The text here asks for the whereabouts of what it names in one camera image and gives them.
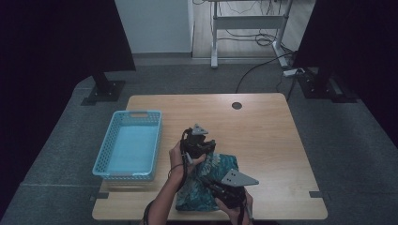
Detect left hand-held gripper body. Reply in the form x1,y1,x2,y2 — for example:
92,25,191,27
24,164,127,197
179,123,218,159

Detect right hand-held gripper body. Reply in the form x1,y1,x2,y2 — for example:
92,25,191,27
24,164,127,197
214,168,260,210

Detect teal floral shirt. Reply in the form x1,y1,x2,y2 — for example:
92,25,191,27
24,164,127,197
175,152,240,213

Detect light blue plastic basket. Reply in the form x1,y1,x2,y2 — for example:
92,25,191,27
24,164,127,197
92,110,163,182

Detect person's right hand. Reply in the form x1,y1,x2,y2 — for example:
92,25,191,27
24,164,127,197
215,190,253,225

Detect person's left hand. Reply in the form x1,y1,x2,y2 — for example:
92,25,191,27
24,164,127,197
168,144,207,186

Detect black stand base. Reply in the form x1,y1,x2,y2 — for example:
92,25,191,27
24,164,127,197
297,67,360,104
80,71,126,107

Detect white power strip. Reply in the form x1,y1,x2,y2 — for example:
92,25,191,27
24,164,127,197
283,67,305,78

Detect black curtain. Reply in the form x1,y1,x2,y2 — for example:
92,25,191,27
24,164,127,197
0,0,136,219
292,0,398,148

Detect right hand-held gripper cable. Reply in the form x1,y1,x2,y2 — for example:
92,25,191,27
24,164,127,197
237,200,249,225

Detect long black floor cable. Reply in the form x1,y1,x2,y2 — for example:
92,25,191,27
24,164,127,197
235,52,295,94

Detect tangled black cables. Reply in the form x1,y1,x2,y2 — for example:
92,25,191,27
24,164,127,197
215,27,284,48

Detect white metal desk frame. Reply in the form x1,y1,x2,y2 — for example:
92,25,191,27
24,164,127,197
209,0,295,69

